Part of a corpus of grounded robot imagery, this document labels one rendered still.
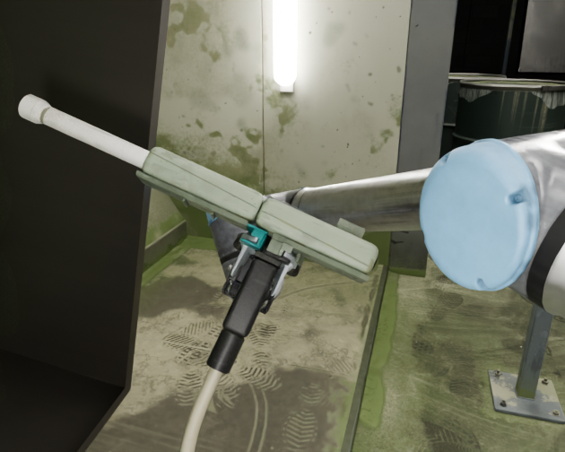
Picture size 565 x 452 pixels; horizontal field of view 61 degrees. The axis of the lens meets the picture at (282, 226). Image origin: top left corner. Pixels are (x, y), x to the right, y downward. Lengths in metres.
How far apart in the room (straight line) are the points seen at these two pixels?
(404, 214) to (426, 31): 1.60
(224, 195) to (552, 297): 0.36
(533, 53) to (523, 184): 6.69
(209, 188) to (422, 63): 1.72
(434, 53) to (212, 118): 1.07
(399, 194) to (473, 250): 0.29
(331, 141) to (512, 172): 1.94
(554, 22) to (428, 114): 5.02
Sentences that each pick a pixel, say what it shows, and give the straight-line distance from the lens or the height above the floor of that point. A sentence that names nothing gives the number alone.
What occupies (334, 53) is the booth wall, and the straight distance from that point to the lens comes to 2.25.
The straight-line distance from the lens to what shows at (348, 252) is 0.58.
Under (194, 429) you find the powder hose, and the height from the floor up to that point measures 0.66.
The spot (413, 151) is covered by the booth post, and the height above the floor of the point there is 0.62.
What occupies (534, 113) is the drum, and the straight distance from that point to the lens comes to 2.76.
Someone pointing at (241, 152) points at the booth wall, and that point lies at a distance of 2.43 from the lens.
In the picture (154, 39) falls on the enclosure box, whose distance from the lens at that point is 0.73.
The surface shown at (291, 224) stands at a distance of 0.57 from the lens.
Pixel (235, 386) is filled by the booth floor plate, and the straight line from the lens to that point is 1.62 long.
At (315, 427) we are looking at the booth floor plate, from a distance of 1.48.
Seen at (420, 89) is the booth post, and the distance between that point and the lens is 2.22.
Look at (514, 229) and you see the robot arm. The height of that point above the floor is 0.94.
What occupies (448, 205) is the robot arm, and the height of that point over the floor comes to 0.94.
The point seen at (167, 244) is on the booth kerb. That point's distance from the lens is 2.52.
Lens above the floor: 1.06
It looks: 21 degrees down
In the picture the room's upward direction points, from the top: straight up
